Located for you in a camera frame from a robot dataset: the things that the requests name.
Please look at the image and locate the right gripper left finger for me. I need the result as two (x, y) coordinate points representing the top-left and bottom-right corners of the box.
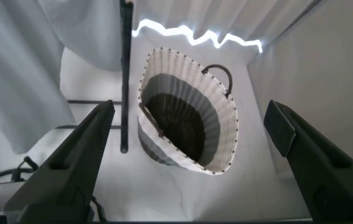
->
(3, 99), (116, 223)

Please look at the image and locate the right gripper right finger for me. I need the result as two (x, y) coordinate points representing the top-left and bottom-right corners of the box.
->
(263, 99), (353, 223)

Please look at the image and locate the pale grey garment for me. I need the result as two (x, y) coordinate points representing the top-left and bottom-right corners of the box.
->
(0, 0), (123, 155)

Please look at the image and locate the black clothes rack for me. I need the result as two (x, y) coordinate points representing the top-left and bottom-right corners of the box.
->
(0, 0), (134, 154)

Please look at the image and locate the white laundry basket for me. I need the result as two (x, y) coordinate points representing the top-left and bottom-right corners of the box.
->
(136, 47), (240, 175)

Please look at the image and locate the white curtain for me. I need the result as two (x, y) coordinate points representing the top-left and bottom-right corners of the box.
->
(132, 0), (320, 54)

